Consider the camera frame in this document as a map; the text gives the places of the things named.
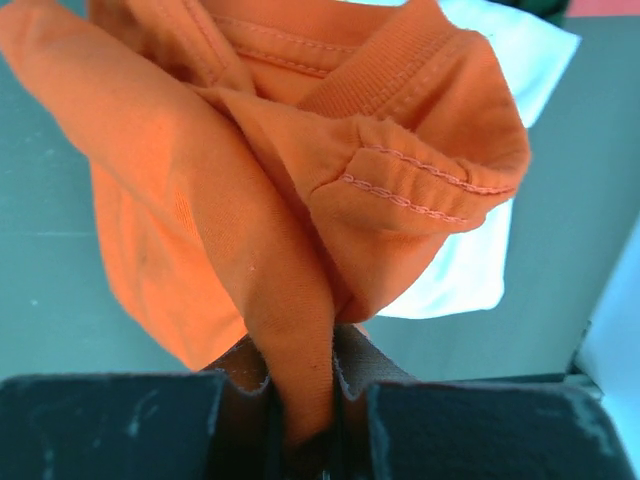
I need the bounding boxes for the red folder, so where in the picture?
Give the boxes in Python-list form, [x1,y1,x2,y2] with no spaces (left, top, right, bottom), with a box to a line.
[567,0,640,18]

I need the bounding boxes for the dark green cloth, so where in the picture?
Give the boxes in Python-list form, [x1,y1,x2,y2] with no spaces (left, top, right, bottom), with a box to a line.
[513,0,570,26]

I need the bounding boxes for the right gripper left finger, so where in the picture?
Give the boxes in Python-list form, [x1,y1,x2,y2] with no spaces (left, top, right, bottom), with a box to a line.
[1,338,282,479]

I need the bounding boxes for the white t-shirt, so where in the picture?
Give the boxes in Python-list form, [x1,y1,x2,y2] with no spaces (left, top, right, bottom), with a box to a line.
[374,0,583,321]

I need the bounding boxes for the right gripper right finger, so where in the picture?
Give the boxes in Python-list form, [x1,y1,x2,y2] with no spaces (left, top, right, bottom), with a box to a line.
[331,326,635,479]

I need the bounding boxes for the orange t-shirt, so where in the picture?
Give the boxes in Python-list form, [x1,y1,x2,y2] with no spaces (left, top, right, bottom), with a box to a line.
[1,1,530,446]

